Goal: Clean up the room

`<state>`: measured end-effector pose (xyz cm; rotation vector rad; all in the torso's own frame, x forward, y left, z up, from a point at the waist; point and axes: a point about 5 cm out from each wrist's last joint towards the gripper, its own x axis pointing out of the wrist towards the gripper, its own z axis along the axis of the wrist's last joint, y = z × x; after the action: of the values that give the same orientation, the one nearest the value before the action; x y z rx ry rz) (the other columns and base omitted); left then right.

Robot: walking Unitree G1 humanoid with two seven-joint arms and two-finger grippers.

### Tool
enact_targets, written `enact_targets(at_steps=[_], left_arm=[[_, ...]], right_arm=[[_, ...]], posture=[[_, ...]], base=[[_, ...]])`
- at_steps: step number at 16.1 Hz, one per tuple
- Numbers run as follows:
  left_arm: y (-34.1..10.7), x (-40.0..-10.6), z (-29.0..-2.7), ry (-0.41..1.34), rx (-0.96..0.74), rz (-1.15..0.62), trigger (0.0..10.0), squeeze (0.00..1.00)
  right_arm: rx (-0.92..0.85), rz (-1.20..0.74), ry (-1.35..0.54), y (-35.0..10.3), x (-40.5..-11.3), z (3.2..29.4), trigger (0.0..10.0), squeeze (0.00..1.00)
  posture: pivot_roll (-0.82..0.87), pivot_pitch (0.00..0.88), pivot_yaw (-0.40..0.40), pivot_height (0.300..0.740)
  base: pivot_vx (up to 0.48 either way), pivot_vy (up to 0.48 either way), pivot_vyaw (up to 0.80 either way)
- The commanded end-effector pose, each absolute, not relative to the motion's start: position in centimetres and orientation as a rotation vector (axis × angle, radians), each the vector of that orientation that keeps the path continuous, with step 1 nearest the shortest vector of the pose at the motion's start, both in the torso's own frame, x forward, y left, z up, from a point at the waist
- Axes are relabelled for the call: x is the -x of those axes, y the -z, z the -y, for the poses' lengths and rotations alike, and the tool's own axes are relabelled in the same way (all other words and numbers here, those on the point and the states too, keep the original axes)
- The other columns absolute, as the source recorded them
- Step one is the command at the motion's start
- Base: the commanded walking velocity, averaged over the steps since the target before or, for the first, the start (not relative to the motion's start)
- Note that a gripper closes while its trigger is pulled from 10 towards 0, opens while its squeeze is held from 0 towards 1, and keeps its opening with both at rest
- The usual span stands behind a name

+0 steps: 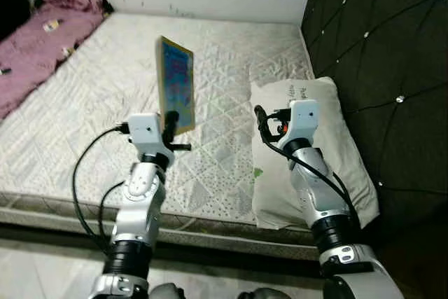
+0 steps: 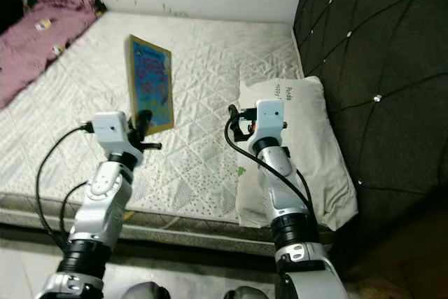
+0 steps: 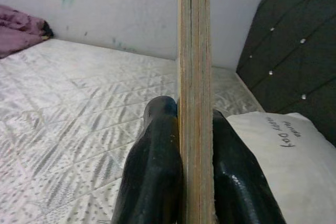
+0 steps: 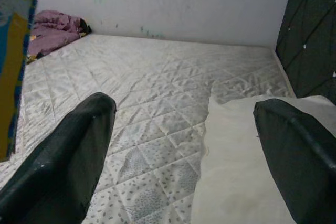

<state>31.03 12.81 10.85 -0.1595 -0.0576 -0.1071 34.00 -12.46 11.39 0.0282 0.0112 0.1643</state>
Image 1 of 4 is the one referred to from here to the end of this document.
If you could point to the blue yellow-bordered children's book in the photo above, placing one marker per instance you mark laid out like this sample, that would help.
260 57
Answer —
175 78

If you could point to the purple cartoon print blanket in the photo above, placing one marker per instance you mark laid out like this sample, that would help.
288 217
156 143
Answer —
42 47

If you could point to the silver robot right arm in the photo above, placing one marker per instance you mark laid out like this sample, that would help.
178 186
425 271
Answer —
318 187

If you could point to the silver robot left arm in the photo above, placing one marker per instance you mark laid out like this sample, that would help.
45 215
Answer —
136 201

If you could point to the white pillow with lettering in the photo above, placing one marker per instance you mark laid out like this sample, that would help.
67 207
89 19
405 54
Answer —
334 131

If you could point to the white quilted patterned mattress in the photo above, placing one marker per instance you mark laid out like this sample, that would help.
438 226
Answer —
105 138

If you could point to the dark tufted studded headboard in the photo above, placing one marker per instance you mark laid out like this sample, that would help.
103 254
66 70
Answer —
378 33

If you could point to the grey robot left leg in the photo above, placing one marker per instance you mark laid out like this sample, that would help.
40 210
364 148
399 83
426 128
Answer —
166 292

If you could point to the grey robot leg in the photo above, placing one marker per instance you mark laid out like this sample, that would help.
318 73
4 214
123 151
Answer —
262 294
166 292

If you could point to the grey robot right leg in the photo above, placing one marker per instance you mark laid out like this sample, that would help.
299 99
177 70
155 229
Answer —
262 294

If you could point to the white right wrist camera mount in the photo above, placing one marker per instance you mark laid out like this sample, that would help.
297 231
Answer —
304 120

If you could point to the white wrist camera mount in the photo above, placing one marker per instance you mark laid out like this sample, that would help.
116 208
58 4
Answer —
147 131
304 120

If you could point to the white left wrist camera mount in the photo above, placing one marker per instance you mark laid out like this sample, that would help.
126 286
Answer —
147 131

